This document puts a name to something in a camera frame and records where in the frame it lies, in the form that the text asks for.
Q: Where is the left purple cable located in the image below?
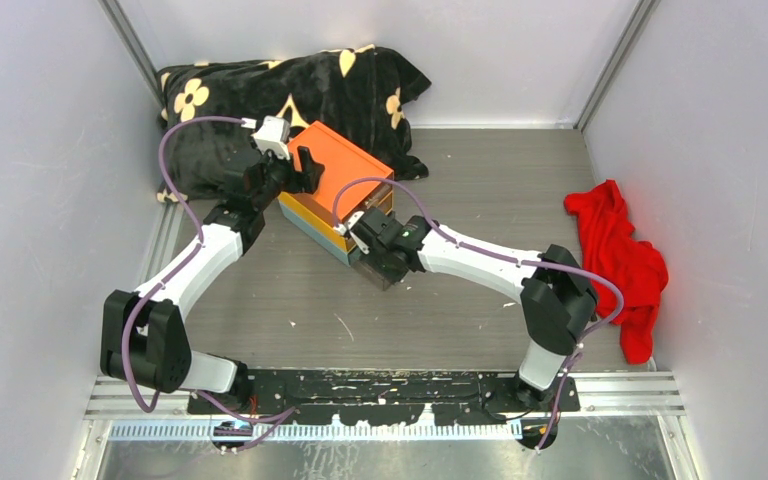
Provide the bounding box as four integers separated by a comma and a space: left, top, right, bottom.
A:
120, 115, 256, 413

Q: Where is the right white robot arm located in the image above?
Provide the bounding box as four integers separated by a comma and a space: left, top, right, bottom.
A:
335, 208, 598, 411

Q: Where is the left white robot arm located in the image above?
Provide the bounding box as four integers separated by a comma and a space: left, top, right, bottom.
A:
100, 146, 325, 413

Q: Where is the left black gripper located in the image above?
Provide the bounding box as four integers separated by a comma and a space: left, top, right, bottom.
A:
252, 141, 322, 211

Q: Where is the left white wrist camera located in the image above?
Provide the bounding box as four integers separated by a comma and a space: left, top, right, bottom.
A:
251, 116, 291, 160

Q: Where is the orange drawer organizer box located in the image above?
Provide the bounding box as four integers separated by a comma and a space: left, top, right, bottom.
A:
278, 121, 394, 266

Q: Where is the red cloth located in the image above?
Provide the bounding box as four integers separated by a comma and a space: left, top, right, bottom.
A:
563, 180, 669, 365

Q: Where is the black floral plush blanket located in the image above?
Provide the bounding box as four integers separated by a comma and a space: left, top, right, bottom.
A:
156, 45, 432, 203

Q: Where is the small drawer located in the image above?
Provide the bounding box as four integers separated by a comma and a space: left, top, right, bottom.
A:
352, 254, 408, 291

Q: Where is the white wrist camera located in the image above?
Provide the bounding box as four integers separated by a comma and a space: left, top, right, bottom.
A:
251, 116, 291, 160
333, 210, 370, 254

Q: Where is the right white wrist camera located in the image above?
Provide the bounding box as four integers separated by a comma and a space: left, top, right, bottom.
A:
333, 210, 370, 254

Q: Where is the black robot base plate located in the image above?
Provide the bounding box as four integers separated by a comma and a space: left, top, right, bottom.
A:
216, 369, 581, 426

